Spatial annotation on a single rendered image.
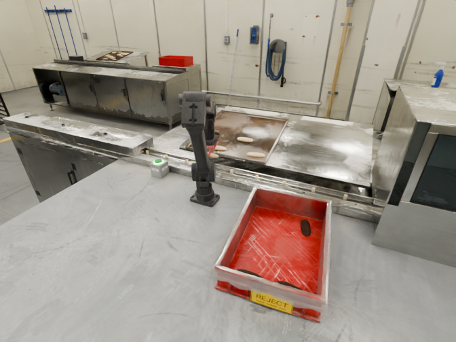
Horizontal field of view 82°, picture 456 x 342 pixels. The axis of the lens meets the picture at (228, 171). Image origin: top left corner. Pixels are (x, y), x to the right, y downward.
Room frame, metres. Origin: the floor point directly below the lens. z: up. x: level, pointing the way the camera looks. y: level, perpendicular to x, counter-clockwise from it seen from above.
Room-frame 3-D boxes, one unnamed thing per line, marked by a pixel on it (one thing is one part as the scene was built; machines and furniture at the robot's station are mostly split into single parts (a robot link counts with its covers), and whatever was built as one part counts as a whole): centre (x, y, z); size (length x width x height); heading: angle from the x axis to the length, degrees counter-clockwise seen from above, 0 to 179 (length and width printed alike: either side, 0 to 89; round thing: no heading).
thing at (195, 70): (4.98, 0.91, 0.44); 0.70 x 0.55 x 0.87; 65
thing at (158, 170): (1.24, 0.37, 0.84); 0.08 x 0.08 x 0.11; 65
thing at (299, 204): (0.69, -0.19, 0.87); 0.49 x 0.34 x 0.10; 160
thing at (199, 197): (1.00, 0.11, 0.86); 0.12 x 0.09 x 0.08; 65
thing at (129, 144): (1.70, 1.07, 0.89); 1.25 x 0.18 x 0.09; 65
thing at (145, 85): (5.03, 1.99, 0.51); 3.00 x 1.26 x 1.03; 65
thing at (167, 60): (4.98, 0.91, 0.94); 0.51 x 0.36 x 0.13; 69
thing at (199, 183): (1.02, 0.11, 0.94); 0.09 x 0.05 x 0.10; 178
